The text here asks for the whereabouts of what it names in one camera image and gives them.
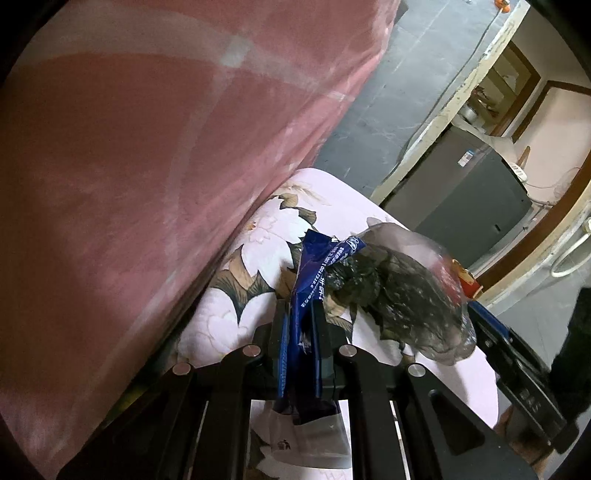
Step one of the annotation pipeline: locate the blue snack bag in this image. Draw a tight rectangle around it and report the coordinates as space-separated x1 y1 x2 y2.
257 229 369 469

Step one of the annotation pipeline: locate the black plastic bag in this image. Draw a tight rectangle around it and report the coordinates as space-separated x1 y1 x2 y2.
325 223 477 366

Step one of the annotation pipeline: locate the pink floral tablecloth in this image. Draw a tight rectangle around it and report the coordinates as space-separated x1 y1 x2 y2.
174 167 502 480

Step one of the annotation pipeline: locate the grey washing machine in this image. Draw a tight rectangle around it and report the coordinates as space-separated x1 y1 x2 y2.
383 126 532 267

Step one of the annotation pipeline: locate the wooden storage shelf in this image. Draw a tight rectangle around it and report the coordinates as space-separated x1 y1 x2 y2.
459 41 541 136

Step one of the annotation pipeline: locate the red plaid cloth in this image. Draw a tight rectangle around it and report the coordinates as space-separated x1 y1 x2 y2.
1 1 399 479

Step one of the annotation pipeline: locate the white hose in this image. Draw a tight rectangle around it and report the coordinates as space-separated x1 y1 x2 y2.
549 218 591 279

